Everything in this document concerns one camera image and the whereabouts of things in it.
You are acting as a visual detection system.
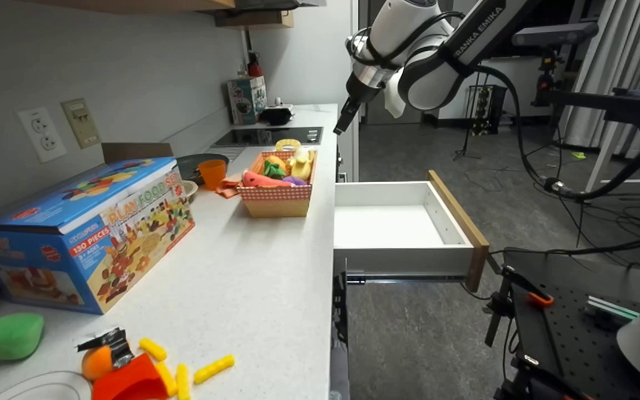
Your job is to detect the dark grey bowl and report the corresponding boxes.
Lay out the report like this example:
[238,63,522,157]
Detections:
[178,154,228,181]

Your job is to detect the black induction cooktop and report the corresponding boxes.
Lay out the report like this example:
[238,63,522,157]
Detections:
[216,126,322,147]

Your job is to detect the orange toy cup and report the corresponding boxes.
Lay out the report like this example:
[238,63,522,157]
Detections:
[197,157,227,191]

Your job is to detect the yellow banana plush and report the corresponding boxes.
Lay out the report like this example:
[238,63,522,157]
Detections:
[287,147,313,180]

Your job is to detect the black perforated robot table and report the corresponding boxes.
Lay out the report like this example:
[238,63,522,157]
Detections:
[505,248,640,400]

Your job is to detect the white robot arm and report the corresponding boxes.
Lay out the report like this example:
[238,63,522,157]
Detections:
[333,0,541,134]

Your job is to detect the blue toy food box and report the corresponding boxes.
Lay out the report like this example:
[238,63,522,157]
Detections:
[0,157,194,314]

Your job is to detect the black small pot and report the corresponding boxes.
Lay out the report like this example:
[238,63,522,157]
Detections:
[258,106,293,125]

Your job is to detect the wooden front drawer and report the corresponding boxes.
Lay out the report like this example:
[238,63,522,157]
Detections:
[333,171,490,291]

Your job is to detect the black camera tripod stand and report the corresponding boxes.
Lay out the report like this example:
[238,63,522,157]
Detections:
[485,256,556,346]

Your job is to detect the orange plush ball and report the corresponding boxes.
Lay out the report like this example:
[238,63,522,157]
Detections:
[82,346,114,380]

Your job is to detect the checkered toy basket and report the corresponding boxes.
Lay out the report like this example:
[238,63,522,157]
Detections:
[238,151,313,218]

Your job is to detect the white plate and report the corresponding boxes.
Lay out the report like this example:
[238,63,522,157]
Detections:
[0,370,92,400]

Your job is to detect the white wall outlet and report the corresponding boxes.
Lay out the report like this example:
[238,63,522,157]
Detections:
[18,106,67,163]

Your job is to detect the yellow plush fry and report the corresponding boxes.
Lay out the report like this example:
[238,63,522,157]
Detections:
[194,356,235,384]

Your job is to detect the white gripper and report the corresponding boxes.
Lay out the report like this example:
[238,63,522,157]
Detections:
[333,66,380,136]

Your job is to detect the red carrot plush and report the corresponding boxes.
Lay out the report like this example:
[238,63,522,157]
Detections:
[241,171,287,188]

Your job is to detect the teal product box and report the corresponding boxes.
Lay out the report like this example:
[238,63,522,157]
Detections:
[224,76,266,125]

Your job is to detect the beige wall switch plate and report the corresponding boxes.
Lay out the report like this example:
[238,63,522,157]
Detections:
[62,97,100,149]

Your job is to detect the green plush toy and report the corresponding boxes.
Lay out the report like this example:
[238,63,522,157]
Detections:
[0,314,45,363]

